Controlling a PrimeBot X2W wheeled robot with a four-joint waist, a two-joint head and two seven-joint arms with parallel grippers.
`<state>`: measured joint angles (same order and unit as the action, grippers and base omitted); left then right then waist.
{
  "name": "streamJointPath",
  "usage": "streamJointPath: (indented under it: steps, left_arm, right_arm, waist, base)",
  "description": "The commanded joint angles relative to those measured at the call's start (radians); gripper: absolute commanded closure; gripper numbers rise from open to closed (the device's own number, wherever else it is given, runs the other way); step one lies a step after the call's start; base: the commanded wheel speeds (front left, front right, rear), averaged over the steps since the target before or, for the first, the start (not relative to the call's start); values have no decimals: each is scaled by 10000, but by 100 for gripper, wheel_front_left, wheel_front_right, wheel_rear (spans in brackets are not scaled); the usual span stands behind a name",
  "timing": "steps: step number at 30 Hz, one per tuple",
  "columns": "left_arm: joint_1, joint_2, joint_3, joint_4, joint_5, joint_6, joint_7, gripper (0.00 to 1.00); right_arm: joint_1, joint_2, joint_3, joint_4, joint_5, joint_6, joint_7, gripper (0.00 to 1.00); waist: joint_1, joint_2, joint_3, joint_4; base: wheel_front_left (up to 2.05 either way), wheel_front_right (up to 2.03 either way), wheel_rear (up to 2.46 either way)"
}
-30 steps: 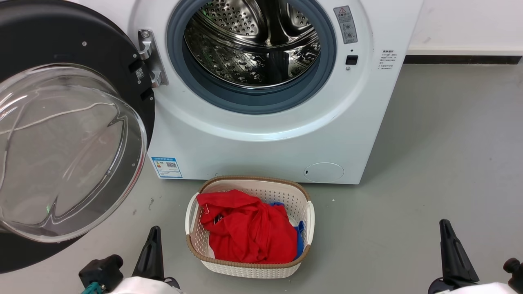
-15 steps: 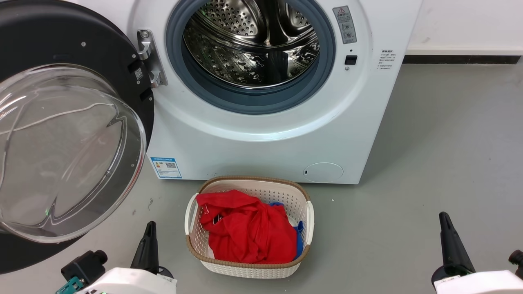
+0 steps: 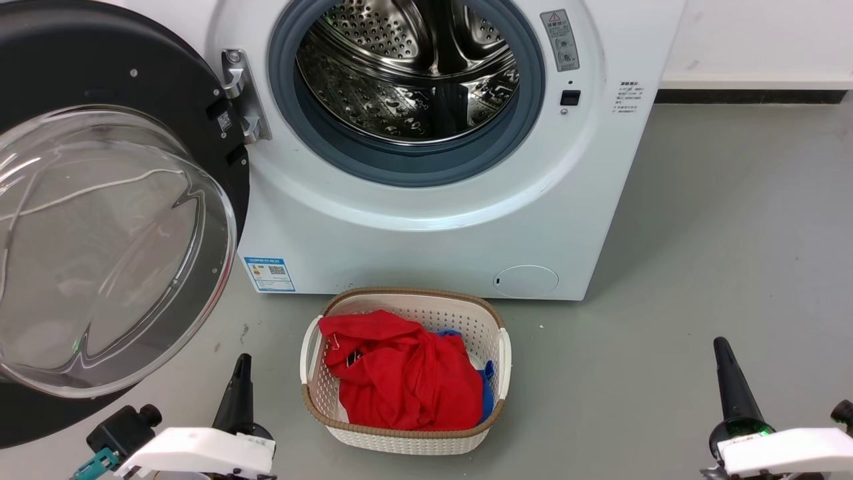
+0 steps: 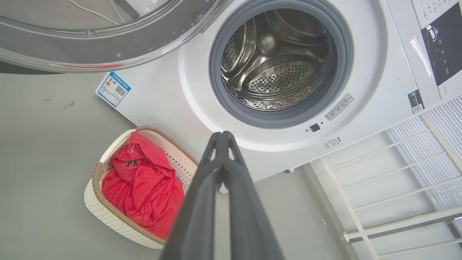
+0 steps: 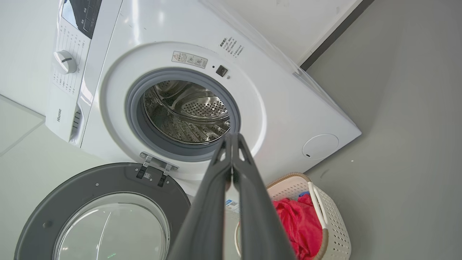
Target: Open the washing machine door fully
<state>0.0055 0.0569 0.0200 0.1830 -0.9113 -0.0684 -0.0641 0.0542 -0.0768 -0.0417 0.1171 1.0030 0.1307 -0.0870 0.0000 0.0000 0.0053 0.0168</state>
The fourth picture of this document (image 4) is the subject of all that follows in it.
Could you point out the cream woven laundry basket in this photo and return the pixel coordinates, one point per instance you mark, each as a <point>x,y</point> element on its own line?
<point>108,220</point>

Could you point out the round black glass washer door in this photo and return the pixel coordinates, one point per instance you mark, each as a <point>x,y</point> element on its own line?
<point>108,50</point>

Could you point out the black QR code sticker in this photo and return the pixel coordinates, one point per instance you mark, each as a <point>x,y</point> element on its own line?
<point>416,102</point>

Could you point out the white metal frame rack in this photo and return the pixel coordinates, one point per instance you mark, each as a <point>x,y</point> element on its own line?
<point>397,225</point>

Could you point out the blue energy label sticker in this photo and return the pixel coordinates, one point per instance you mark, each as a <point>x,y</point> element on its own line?
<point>113,89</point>

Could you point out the white warning sticker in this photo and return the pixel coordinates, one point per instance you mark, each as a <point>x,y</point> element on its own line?
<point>339,107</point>

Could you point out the black washer control panel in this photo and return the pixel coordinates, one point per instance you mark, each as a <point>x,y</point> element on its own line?
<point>445,50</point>

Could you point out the small printed text label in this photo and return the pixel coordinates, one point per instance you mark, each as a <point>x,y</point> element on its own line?
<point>332,143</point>

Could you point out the white front-load washing machine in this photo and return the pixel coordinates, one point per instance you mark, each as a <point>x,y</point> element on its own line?
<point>361,54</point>

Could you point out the red garment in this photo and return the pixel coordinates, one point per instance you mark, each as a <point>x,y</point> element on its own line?
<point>144,191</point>

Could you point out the perforated steel washer drum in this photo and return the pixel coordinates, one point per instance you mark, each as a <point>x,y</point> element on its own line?
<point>281,76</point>

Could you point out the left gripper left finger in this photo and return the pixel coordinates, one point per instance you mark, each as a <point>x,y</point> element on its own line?
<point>198,216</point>

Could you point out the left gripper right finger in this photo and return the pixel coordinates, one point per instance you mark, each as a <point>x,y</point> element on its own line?
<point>249,224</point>

